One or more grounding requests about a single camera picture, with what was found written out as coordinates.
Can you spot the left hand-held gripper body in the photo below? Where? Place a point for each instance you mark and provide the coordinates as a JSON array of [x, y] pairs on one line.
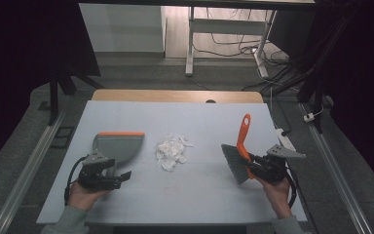
[[92, 178]]

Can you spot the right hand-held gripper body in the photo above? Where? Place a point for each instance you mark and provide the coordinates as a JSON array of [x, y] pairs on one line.
[[272, 169]]

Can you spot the orange brush with grey bristles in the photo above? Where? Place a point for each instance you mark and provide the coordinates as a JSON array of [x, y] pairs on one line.
[[244, 133]]

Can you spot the grey dustpan with orange edge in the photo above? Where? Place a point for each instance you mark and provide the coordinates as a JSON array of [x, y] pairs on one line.
[[120, 148]]

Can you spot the pile of white paper scraps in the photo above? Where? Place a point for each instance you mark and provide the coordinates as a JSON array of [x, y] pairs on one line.
[[171, 152]]

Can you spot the person's left hand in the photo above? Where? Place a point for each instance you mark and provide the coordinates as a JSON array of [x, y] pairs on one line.
[[82, 198]]

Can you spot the person's right hand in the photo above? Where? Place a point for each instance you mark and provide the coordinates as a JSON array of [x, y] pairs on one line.
[[277, 195]]

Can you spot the small white plug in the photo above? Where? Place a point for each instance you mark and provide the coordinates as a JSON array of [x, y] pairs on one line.
[[308, 117]]

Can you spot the black metal stand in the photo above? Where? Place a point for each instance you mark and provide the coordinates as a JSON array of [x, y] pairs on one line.
[[58, 91], [315, 78]]

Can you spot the white panel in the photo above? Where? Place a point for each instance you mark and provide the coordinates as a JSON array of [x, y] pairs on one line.
[[123, 27]]

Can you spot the aluminium rail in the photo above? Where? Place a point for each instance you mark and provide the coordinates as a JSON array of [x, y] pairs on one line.
[[29, 169], [337, 169]]

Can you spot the white desk frame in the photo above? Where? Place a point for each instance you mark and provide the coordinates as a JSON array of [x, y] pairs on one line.
[[227, 26]]

